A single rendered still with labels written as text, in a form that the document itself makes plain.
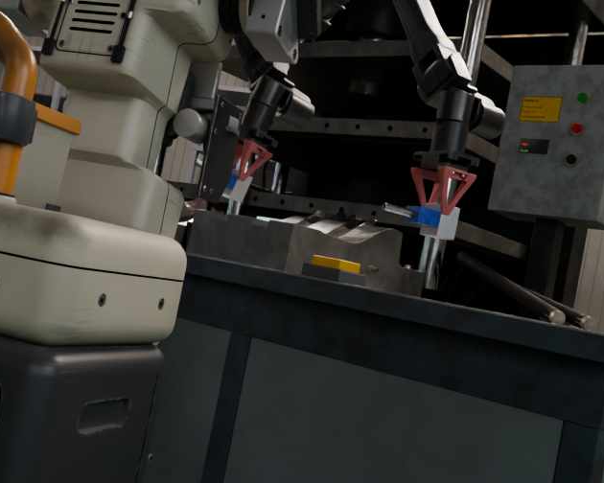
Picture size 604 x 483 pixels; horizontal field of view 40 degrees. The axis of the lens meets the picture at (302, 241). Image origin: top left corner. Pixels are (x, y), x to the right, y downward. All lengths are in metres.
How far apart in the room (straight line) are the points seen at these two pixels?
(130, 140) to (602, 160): 1.33
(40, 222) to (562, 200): 1.63
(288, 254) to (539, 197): 0.92
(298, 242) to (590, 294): 3.76
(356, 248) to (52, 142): 0.84
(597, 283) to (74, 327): 4.54
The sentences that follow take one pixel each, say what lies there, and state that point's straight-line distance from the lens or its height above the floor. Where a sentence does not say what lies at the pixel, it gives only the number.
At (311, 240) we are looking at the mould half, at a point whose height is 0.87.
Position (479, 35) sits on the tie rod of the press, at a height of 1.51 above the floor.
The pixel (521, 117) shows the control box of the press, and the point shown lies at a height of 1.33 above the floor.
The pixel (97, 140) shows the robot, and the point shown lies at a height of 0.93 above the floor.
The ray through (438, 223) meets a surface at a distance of 1.39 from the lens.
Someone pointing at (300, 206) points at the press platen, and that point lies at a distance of 2.57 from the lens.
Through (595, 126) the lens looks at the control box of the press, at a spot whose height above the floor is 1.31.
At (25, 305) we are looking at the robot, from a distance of 0.80.
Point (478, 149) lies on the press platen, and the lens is 2.47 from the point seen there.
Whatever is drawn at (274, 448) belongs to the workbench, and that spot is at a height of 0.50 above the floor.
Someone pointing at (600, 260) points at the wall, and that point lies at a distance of 5.19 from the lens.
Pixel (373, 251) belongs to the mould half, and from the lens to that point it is 1.74.
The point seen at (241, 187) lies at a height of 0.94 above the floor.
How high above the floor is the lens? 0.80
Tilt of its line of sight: 2 degrees up
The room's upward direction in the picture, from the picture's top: 11 degrees clockwise
